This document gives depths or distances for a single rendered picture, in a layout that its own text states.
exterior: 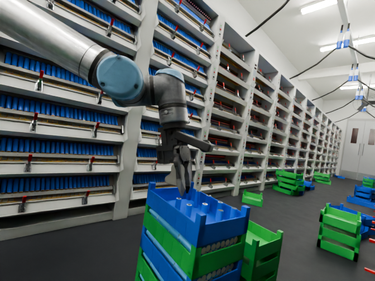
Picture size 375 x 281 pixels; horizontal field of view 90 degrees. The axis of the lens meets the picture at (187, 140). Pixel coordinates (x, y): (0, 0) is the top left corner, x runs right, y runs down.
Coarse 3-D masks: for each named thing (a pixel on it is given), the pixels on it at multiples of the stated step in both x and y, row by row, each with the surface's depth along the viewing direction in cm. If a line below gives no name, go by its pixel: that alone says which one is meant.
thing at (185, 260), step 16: (144, 224) 69; (160, 224) 60; (160, 240) 59; (176, 240) 52; (240, 240) 56; (176, 256) 51; (192, 256) 46; (208, 256) 48; (224, 256) 52; (240, 256) 56; (192, 272) 46; (208, 272) 49
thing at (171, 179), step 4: (180, 164) 53; (172, 168) 55; (184, 168) 55; (172, 172) 55; (184, 172) 55; (168, 176) 55; (172, 176) 55; (168, 180) 55; (172, 180) 55; (176, 180) 53; (180, 180) 53; (184, 180) 54; (172, 184) 54; (176, 184) 54; (180, 184) 53; (184, 184) 54; (180, 188) 53; (184, 188) 54; (180, 192) 54
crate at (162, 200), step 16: (160, 192) 72; (176, 192) 77; (192, 192) 79; (160, 208) 61; (192, 208) 70; (224, 208) 65; (176, 224) 53; (192, 224) 47; (208, 224) 47; (224, 224) 51; (240, 224) 55; (192, 240) 47; (208, 240) 48
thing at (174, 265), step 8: (152, 240) 64; (160, 248) 59; (168, 256) 56; (176, 264) 52; (232, 264) 56; (216, 272) 52; (224, 272) 54; (184, 280) 50; (200, 280) 48; (208, 280) 51
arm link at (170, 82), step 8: (160, 72) 56; (168, 72) 56; (176, 72) 56; (160, 80) 55; (168, 80) 55; (176, 80) 56; (160, 88) 55; (168, 88) 55; (176, 88) 56; (184, 88) 58; (160, 96) 56; (168, 96) 55; (176, 96) 55; (184, 96) 58; (160, 104) 56; (168, 104) 55; (176, 104) 55; (184, 104) 57
